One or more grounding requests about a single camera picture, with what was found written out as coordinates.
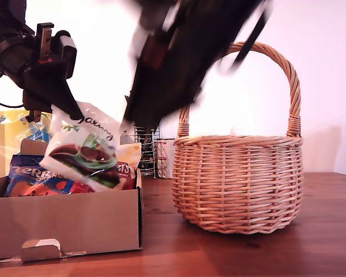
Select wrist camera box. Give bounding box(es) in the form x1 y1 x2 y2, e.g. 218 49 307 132
55 29 78 79

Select yellow toilet roll pack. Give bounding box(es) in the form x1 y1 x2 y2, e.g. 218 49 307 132
0 108 54 181

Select brown cardboard box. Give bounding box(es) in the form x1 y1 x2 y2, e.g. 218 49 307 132
0 138 144 264

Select white green Galaxy egg bag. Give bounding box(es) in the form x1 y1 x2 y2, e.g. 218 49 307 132
39 100 122 193

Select white red Maltesers bag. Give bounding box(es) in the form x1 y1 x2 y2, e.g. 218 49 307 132
70 143 142 193

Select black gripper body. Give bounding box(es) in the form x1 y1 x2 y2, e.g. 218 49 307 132
0 22 55 87

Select blue Terry's orange egg bag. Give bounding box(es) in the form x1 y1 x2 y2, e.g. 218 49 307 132
4 154 76 197

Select chrome wire utensil holder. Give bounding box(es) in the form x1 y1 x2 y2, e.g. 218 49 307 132
134 123 161 177

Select woven wicker basket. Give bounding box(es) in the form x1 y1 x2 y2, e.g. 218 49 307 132
171 42 304 235

